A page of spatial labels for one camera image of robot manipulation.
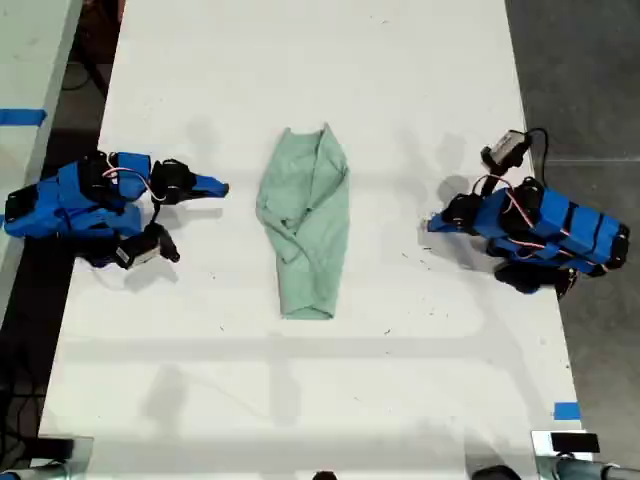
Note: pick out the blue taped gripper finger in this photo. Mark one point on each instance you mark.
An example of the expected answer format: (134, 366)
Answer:
(212, 185)
(452, 229)
(195, 194)
(439, 219)

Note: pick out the pale green T-shirt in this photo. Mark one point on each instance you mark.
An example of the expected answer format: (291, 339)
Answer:
(305, 225)

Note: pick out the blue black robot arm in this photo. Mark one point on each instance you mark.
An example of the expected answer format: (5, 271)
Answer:
(570, 225)
(75, 210)

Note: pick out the long blue tape strip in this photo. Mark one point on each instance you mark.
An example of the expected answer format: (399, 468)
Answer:
(22, 116)

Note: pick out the white side table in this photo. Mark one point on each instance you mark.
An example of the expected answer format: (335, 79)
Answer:
(25, 75)

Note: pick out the short blue tape strip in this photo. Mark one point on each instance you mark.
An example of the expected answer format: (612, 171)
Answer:
(567, 411)

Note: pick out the small black box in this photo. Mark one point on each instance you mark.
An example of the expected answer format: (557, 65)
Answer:
(50, 447)
(575, 442)

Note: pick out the large black round object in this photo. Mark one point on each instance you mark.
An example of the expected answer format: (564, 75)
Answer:
(497, 473)

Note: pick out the grey metal pole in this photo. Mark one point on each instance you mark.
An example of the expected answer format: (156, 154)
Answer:
(585, 470)
(45, 472)

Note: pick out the small black round object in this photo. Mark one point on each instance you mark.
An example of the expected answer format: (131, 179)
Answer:
(324, 476)

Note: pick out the black camera stalk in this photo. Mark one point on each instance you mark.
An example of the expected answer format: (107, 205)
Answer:
(154, 220)
(494, 180)

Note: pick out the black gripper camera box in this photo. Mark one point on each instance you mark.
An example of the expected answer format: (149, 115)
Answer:
(142, 252)
(505, 147)

